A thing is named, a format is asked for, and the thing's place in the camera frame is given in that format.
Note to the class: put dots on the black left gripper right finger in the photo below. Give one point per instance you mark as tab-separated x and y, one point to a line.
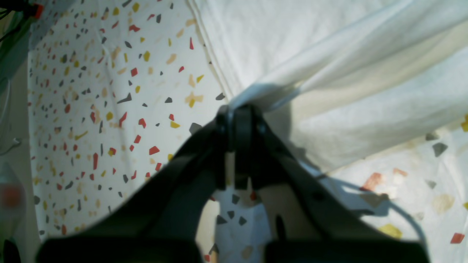
309	225

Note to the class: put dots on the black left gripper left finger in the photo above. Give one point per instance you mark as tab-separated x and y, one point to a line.
157	224

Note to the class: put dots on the white printed T-shirt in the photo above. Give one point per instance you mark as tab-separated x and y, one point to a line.
341	79

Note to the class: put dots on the terrazzo pattern tablecloth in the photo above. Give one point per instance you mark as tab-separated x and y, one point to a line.
118	86

